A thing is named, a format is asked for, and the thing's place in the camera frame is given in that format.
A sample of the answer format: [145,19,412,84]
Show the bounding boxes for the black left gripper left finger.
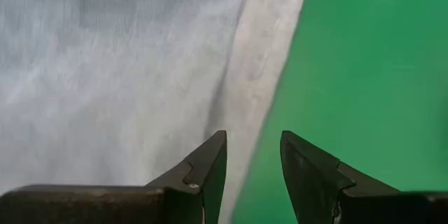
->
[0,130,228,224]

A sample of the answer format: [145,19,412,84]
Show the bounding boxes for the light blue denim jeans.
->
[0,0,311,224]

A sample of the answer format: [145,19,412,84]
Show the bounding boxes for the green table mat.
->
[229,0,448,224]

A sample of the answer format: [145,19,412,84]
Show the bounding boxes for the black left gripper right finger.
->
[281,131,448,224]

